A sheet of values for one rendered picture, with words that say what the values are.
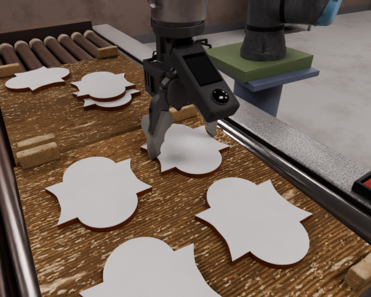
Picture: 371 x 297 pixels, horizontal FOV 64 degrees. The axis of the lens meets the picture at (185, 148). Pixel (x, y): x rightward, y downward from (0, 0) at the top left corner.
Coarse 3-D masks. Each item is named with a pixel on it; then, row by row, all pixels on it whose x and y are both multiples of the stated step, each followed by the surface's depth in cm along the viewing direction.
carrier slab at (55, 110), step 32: (64, 64) 83; (96, 64) 83; (128, 64) 83; (0, 96) 67; (32, 96) 67; (64, 96) 67; (32, 128) 56; (64, 128) 56; (96, 128) 56; (128, 128) 57
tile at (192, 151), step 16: (176, 128) 54; (192, 128) 54; (176, 144) 50; (192, 144) 50; (208, 144) 50; (224, 144) 50; (160, 160) 47; (176, 160) 47; (192, 160) 47; (208, 160) 47; (192, 176) 45; (208, 176) 45
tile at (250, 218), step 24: (216, 192) 41; (240, 192) 41; (264, 192) 41; (216, 216) 38; (240, 216) 38; (264, 216) 38; (288, 216) 38; (240, 240) 35; (264, 240) 35; (288, 240) 35; (264, 264) 33; (288, 264) 32
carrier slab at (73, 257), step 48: (96, 144) 52; (144, 144) 52; (192, 192) 43; (288, 192) 43; (48, 240) 36; (96, 240) 36; (192, 240) 36; (336, 240) 36; (48, 288) 31; (240, 288) 31; (288, 288) 31; (336, 288) 31
